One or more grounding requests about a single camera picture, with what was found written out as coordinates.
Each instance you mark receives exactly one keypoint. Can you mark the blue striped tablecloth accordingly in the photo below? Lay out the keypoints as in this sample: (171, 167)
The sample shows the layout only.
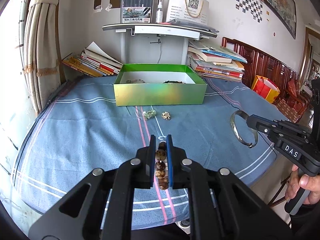
(84, 129)

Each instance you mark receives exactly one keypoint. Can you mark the stack of books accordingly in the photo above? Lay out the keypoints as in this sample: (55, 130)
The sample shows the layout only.
(213, 61)
(93, 62)

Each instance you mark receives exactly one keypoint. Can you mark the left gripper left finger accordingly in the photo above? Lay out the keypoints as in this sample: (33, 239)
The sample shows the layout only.
(100, 206)

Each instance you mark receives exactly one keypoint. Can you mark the framed wall picture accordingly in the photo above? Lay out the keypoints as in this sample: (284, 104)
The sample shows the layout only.
(277, 2)

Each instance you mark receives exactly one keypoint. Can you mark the right stack of books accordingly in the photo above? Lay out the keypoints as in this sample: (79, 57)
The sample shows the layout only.
(213, 61)

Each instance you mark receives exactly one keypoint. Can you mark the black wristwatch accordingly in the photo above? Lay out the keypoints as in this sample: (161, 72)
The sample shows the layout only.
(174, 82)

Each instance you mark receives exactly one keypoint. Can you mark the beige curtain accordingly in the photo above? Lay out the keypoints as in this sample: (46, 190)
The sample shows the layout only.
(40, 50)

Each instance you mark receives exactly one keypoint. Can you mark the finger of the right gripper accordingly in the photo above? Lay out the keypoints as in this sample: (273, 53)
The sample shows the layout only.
(270, 127)

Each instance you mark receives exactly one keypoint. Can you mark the green cardboard box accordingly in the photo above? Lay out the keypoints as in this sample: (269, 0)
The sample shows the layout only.
(154, 92)

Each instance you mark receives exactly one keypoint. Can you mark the red yellow shopping bag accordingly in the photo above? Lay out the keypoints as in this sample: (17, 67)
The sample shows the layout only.
(265, 88)

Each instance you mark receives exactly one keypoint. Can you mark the white paper gift bag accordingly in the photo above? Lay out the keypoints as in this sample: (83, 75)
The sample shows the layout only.
(191, 10)

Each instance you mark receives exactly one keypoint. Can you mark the right forearm black sleeve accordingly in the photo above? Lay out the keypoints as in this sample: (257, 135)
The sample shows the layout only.
(305, 224)

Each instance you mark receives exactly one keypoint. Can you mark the dark wooden bench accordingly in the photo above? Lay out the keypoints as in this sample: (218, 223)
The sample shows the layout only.
(291, 101)

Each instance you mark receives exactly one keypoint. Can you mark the white desktop shelf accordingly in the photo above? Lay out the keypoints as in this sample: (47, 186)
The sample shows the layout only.
(155, 43)

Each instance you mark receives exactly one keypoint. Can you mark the left stack of books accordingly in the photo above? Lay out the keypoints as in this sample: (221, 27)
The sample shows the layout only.
(93, 62)

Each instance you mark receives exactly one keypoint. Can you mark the gold chain jewelry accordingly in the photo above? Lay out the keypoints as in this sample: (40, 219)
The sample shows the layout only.
(166, 115)

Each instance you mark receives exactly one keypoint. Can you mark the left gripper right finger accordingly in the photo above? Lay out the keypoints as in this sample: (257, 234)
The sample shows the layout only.
(221, 206)

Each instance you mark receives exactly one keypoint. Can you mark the white spray bottle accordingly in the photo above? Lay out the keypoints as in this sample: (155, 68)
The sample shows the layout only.
(159, 13)

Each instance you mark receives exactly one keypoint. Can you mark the marker pen set box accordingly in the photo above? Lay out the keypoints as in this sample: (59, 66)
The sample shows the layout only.
(136, 11)

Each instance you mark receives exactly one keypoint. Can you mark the red round lid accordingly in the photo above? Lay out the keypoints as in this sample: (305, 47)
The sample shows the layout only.
(165, 23)

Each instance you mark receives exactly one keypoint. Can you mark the person right hand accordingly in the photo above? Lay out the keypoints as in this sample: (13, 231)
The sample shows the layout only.
(304, 182)

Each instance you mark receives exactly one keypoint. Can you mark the silver bangle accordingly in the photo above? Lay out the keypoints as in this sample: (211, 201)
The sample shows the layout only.
(240, 129)

